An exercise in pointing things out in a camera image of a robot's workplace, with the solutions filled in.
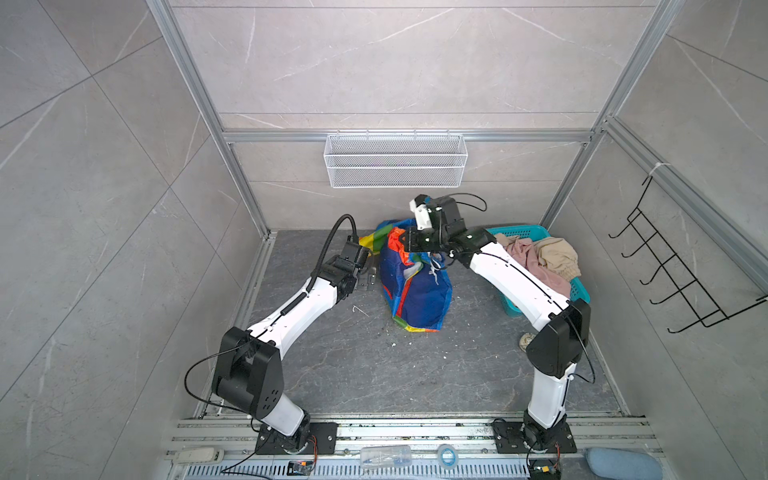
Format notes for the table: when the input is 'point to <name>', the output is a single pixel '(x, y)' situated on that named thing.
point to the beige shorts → (559, 256)
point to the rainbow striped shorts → (416, 285)
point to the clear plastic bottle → (385, 456)
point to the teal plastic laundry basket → (536, 232)
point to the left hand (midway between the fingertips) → (354, 267)
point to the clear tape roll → (447, 456)
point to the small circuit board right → (545, 469)
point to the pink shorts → (523, 252)
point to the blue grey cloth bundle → (622, 464)
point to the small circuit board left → (299, 467)
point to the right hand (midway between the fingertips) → (398, 236)
